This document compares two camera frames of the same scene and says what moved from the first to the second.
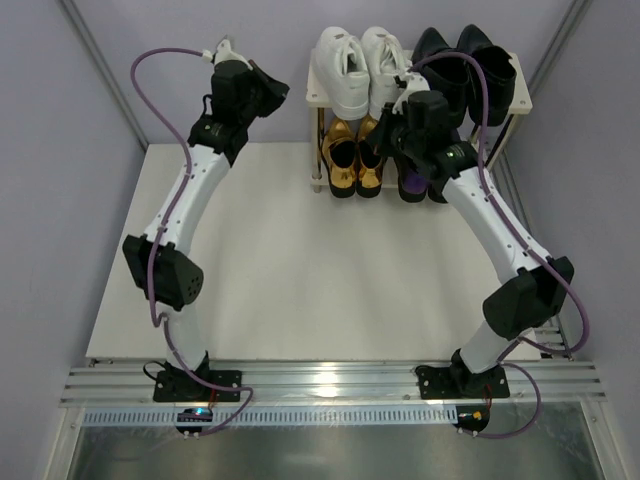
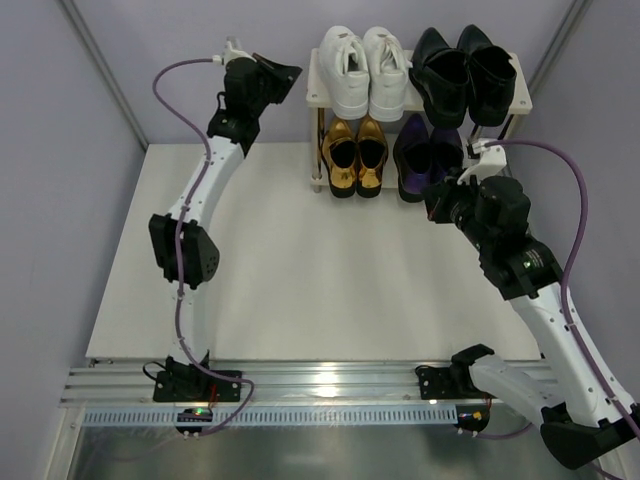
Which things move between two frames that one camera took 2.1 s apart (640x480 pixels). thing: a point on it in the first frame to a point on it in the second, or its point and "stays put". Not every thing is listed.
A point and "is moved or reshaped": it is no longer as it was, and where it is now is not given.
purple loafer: x=422 y=185 is moved or reshaped
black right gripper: x=388 y=132 to x=440 y=201
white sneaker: x=343 y=72 stays put
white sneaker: x=384 y=60 stays put
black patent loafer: x=500 y=73 stays put
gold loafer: x=370 y=171 stays put
